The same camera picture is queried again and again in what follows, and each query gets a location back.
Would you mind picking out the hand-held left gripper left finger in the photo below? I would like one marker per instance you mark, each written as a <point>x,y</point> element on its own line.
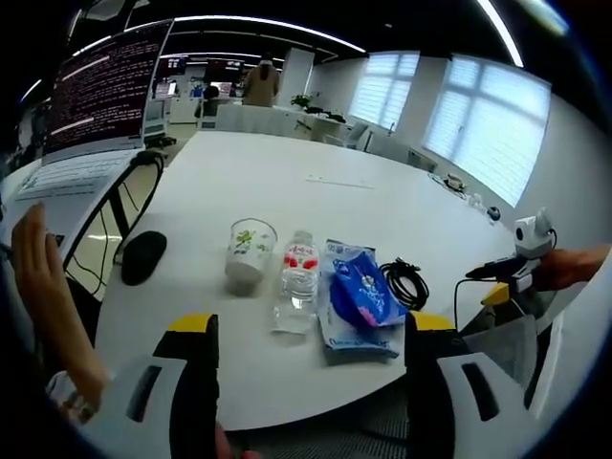
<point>158,382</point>

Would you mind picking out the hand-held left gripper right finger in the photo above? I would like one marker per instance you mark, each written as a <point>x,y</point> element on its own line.
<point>473,382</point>

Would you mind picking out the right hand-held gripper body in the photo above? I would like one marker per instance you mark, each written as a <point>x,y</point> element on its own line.
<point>530,234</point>

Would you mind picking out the black computer mouse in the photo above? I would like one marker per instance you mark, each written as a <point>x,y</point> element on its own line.
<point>142,258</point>

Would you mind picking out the blue tissue packet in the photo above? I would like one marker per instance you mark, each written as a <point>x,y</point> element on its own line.
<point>365,296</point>

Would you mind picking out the light blue wipes packet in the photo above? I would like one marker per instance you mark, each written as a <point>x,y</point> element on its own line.
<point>349,342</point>

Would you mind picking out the paper cup with floral print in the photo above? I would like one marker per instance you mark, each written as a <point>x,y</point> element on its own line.
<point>251,258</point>

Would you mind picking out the clear water bottle red label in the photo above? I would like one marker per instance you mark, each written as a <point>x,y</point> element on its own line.
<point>297,282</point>

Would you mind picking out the person's right hand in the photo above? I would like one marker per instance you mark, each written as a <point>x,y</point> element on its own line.
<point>569,268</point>

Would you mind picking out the person's left hand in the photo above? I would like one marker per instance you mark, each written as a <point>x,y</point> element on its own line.
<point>229,442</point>

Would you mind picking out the small blue round object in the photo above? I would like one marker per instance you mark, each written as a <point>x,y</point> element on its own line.
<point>494,214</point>

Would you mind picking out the grey mesh chair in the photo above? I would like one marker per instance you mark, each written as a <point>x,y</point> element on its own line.
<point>507,346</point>

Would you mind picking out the small white device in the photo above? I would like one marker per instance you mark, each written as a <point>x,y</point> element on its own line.
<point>454,181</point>

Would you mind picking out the large window with blinds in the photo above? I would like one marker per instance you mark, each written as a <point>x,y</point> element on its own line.
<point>492,129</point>

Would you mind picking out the short ceiling light strip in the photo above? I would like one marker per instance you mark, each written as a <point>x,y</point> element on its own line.
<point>502,31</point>

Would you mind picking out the small window with blinds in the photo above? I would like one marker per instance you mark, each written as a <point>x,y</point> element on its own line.
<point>385,88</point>

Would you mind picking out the white table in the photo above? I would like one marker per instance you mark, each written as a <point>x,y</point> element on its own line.
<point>287,191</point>

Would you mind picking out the green potted plant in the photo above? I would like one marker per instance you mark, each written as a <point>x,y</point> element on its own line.
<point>301,100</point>

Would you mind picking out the white counter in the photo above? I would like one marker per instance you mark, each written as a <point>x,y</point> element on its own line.
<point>258,119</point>

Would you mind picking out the open laptop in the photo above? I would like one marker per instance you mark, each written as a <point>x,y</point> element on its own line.
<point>105,86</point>

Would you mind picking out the long ceiling light strip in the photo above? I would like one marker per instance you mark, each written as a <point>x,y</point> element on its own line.
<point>268,26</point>

